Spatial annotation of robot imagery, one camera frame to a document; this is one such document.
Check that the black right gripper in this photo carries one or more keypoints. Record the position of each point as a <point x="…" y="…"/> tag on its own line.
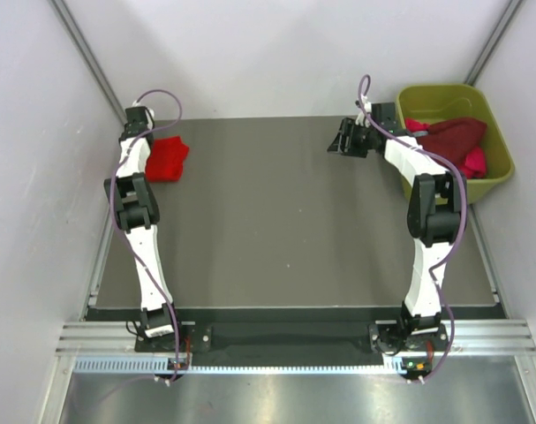
<point x="347" y="130"/>

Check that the red t shirt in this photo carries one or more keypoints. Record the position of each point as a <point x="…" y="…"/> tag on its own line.
<point x="166" y="161"/>

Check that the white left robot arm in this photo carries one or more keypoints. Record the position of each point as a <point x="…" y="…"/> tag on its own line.
<point x="135" y="215"/>

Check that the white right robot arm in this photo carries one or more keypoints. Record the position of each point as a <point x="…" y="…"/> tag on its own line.
<point x="436" y="217"/>

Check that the olive green plastic bin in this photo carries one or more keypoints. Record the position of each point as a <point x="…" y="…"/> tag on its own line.
<point x="456" y="122"/>

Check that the maroon shirt in bin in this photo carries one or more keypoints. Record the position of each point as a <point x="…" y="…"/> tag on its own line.
<point x="453" y="141"/>

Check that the pink shirt in bin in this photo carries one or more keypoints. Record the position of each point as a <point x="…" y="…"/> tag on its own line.
<point x="473" y="163"/>

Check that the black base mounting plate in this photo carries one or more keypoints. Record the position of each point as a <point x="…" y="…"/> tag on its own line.
<point x="280" y="337"/>

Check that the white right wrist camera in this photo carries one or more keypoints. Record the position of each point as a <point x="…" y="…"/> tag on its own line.
<point x="365" y="111"/>

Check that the aluminium frame post right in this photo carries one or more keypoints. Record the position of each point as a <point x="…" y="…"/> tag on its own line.
<point x="509" y="13"/>

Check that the aluminium frame post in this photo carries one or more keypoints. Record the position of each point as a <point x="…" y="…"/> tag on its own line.
<point x="79" y="40"/>
<point x="509" y="13"/>

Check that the aluminium front rail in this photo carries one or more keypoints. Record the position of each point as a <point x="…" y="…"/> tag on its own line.
<point x="109" y="347"/>

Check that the aluminium frame post left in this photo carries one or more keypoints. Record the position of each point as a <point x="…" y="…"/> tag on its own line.
<point x="79" y="40"/>

